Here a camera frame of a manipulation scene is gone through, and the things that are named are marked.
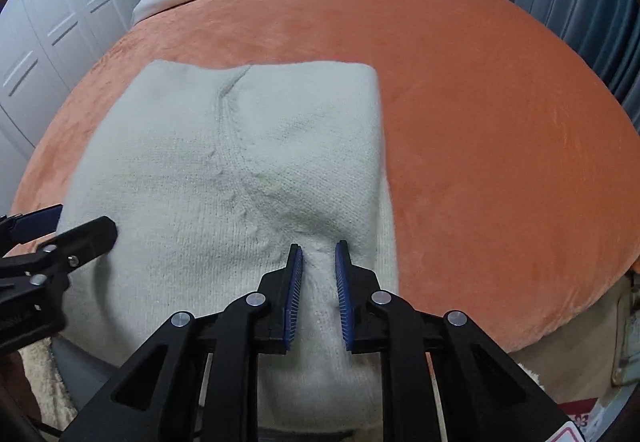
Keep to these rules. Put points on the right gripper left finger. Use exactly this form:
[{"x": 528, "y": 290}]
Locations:
[{"x": 196, "y": 378}]

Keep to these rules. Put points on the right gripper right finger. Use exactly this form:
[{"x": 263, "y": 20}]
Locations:
[{"x": 443, "y": 378}]

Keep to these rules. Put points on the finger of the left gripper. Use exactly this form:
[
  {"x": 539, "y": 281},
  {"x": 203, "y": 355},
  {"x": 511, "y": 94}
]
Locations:
[
  {"x": 24, "y": 228},
  {"x": 74, "y": 248}
]

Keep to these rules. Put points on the cream knit cardigan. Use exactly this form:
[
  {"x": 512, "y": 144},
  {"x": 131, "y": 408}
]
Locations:
[{"x": 210, "y": 177}]

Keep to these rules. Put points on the cream fluffy rug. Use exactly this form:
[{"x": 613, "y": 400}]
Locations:
[{"x": 55, "y": 408}]

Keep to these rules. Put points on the orange plush bed cover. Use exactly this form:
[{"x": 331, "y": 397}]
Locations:
[{"x": 514, "y": 172}]

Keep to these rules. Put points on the white wardrobe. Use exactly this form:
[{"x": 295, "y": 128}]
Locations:
[{"x": 47, "y": 46}]

